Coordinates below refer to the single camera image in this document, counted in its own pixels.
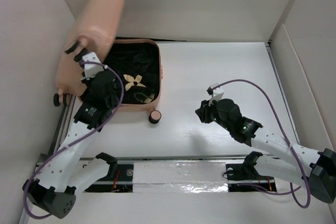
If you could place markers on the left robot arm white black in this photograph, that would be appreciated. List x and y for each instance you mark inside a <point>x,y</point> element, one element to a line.
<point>68,150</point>

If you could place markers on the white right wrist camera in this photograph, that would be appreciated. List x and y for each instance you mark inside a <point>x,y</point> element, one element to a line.
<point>216,93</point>

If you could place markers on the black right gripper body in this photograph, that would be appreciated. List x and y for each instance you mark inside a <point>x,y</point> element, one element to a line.
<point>210,114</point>

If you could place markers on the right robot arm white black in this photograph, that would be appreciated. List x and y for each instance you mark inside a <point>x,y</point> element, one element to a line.
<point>272,155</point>

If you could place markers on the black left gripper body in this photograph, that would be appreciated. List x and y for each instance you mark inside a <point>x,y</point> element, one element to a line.
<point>87,83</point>

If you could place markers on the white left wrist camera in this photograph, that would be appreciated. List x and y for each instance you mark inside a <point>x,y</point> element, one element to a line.
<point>91,65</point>

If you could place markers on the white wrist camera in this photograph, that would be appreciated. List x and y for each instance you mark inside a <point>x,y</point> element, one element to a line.
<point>216,93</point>
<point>91,65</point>

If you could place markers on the black towel with beige flowers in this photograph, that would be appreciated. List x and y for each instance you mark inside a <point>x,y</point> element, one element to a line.
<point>137,64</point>

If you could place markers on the pink hard-shell suitcase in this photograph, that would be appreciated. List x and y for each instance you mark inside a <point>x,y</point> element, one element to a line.
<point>95,31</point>

